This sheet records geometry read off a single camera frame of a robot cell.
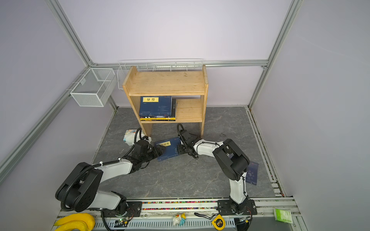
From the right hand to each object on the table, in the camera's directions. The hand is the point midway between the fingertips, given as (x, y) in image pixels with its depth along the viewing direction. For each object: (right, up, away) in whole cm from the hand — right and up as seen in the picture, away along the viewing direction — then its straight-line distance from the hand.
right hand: (180, 149), depth 95 cm
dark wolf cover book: (-3, +27, -11) cm, 29 cm away
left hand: (-11, 0, -5) cm, 12 cm away
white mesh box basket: (-61, +43, +7) cm, 75 cm away
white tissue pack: (-34, +9, +1) cm, 35 cm away
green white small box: (+52, -27, -26) cm, 64 cm away
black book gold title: (-12, +20, -13) cm, 27 cm away
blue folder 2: (-6, 0, -2) cm, 6 cm away
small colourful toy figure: (+2, -28, -27) cm, 39 cm away
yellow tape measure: (+21, -30, -27) cm, 45 cm away
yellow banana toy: (-44, -28, -28) cm, 59 cm away
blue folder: (-13, +28, -12) cm, 33 cm away
